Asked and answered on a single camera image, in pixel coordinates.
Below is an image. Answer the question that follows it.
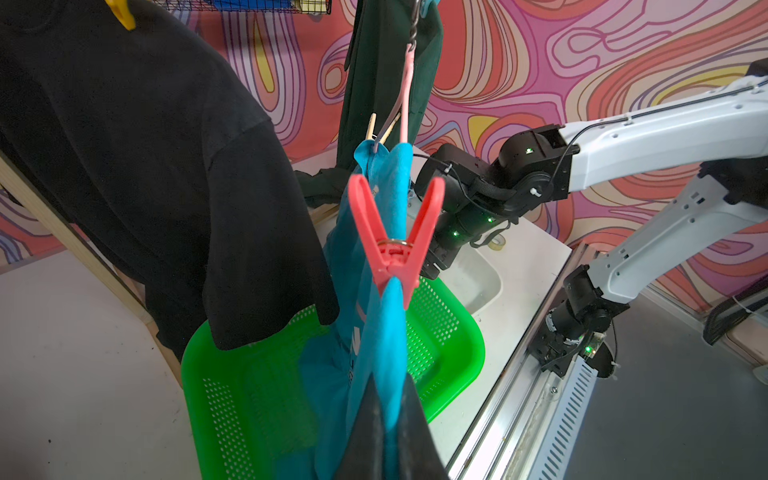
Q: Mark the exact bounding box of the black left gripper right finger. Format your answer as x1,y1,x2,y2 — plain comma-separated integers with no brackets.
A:
397,374,449,480

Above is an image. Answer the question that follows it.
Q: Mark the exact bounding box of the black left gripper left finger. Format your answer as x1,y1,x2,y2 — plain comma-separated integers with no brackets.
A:
334,377,385,480

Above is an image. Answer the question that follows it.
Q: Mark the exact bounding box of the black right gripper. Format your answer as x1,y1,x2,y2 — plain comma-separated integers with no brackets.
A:
414,144,516,280

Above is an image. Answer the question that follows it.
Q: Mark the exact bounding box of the red clothespin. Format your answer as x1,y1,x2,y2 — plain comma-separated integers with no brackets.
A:
348,174,446,308

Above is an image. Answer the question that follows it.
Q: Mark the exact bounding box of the teal t-shirt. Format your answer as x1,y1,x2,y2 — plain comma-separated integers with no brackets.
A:
272,140,415,480

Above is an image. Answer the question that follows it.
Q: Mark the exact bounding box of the pink hanger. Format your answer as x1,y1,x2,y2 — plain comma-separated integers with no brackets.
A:
372,1,433,151

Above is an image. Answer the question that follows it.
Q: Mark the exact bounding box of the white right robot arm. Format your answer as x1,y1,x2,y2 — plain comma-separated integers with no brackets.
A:
415,60,767,479

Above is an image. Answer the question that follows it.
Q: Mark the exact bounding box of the yellow tape roll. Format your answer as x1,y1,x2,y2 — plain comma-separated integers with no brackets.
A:
488,234,506,251

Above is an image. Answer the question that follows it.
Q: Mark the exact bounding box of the white plastic tray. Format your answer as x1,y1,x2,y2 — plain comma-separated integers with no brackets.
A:
422,246,502,316

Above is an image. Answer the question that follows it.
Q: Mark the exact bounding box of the dark green t-shirt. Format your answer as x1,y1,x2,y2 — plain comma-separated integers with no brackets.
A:
296,1,444,208

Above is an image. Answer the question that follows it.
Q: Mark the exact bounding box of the light blue clothespin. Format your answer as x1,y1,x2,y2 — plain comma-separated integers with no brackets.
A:
419,0,440,18

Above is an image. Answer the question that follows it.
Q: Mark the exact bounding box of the blue stapler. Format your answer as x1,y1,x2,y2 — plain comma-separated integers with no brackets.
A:
210,0,293,12

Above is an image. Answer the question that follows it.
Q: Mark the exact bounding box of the black t-shirt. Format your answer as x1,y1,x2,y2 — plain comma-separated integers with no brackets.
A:
1,1,339,356

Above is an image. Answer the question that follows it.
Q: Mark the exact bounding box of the yellow clothespin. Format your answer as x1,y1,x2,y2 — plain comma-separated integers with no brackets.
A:
105,0,136,31

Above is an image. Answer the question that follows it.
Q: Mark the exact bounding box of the metal rail base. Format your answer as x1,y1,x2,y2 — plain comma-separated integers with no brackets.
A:
447,246,597,479

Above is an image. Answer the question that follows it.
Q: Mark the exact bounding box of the black wire basket back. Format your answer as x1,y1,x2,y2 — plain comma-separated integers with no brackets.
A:
156,0,332,15

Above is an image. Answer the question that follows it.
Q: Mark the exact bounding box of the wooden clothes rack frame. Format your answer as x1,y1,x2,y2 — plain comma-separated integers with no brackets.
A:
1,152,182,385

